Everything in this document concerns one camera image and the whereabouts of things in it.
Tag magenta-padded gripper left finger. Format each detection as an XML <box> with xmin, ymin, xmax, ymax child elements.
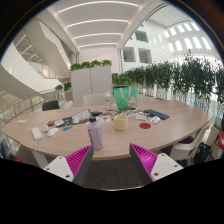
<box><xmin>43</xmin><ymin>144</ymin><xmax>95</xmax><ymax>188</ymax></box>

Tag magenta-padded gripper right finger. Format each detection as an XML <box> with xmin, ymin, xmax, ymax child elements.
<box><xmin>129</xmin><ymin>142</ymin><xmax>185</xmax><ymax>186</ymax></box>

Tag purple drink bottle black cap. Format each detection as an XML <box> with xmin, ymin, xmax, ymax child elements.
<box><xmin>86</xmin><ymin>116</ymin><xmax>104</xmax><ymax>152</ymax></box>

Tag clear plastic water bottle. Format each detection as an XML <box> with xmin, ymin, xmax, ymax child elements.
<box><xmin>103</xmin><ymin>91</ymin><xmax>113</xmax><ymax>114</ymax></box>

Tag white chair purple seat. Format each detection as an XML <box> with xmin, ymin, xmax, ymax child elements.
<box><xmin>169</xmin><ymin>124</ymin><xmax>211</xmax><ymax>166</ymax></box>

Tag white computer mouse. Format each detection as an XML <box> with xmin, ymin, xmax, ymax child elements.
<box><xmin>46</xmin><ymin>127</ymin><xmax>59</xmax><ymax>138</ymax></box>

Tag flat round red coaster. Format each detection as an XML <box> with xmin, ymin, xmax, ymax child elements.
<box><xmin>138</xmin><ymin>122</ymin><xmax>152</xmax><ymax>130</ymax></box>

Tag white power adapter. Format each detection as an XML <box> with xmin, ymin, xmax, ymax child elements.
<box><xmin>31</xmin><ymin>126</ymin><xmax>43</xmax><ymax>141</ymax></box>

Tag black bag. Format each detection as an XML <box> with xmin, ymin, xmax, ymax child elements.
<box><xmin>194</xmin><ymin>142</ymin><xmax>212</xmax><ymax>164</ymax></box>

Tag dark blue keyboard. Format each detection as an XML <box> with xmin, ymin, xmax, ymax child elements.
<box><xmin>143</xmin><ymin>108</ymin><xmax>170</xmax><ymax>121</ymax></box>

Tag grey booklet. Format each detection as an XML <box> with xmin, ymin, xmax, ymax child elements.
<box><xmin>71</xmin><ymin>109</ymin><xmax>93</xmax><ymax>124</ymax></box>

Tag cream yellow cup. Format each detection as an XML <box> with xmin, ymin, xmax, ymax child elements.
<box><xmin>113</xmin><ymin>114</ymin><xmax>129</xmax><ymax>132</ymax></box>

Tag colourful sticker sheet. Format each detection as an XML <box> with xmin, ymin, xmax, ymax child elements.
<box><xmin>98</xmin><ymin>116</ymin><xmax>113</xmax><ymax>125</ymax></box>

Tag black chair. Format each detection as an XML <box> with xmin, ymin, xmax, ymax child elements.
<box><xmin>41</xmin><ymin>100</ymin><xmax>60</xmax><ymax>112</ymax></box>

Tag green tote bag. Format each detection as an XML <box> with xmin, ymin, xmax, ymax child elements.
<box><xmin>113</xmin><ymin>86</ymin><xmax>139</xmax><ymax>112</ymax></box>

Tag small green plants brown planter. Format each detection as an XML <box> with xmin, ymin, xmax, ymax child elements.
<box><xmin>54</xmin><ymin>82</ymin><xmax>74</xmax><ymax>102</ymax></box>

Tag white cabinet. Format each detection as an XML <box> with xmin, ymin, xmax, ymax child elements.
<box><xmin>69</xmin><ymin>65</ymin><xmax>113</xmax><ymax>108</ymax></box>

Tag row of potted trees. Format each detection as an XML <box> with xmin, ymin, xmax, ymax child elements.
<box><xmin>124</xmin><ymin>53</ymin><xmax>224</xmax><ymax>113</ymax></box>

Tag low green shrub planter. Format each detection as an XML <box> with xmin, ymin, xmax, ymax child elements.
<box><xmin>112</xmin><ymin>75</ymin><xmax>133</xmax><ymax>87</ymax></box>

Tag green plants atop cabinet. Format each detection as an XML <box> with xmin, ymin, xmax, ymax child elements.
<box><xmin>69</xmin><ymin>59</ymin><xmax>113</xmax><ymax>72</ymax></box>

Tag black cable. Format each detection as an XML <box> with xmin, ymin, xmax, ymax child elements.
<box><xmin>99</xmin><ymin>109</ymin><xmax>149</xmax><ymax>118</ymax></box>

